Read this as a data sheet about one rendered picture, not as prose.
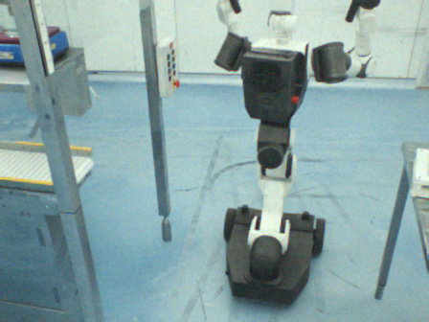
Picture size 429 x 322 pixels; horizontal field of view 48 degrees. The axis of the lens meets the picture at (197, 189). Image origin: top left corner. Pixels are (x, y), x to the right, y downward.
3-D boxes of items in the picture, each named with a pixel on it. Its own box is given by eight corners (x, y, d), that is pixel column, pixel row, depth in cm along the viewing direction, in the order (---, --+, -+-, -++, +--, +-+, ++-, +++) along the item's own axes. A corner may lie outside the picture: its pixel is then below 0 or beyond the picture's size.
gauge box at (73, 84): (93, 105, 190) (84, 55, 179) (80, 116, 181) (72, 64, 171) (42, 102, 195) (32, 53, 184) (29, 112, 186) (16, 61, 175)
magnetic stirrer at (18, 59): (72, 49, 175) (67, 24, 171) (42, 69, 158) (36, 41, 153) (23, 47, 180) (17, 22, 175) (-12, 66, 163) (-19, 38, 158)
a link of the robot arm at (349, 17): (385, 1, 188) (374, 26, 197) (374, -15, 193) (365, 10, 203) (358, 2, 186) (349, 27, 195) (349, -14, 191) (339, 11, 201)
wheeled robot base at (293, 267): (312, 315, 242) (319, 264, 224) (211, 299, 254) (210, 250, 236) (317, 237, 294) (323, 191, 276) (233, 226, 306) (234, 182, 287)
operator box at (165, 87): (178, 85, 260) (175, 36, 246) (169, 98, 246) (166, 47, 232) (168, 85, 261) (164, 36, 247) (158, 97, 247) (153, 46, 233)
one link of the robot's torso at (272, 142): (283, 172, 210) (286, 134, 200) (254, 169, 213) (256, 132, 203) (289, 142, 233) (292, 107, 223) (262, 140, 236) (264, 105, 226)
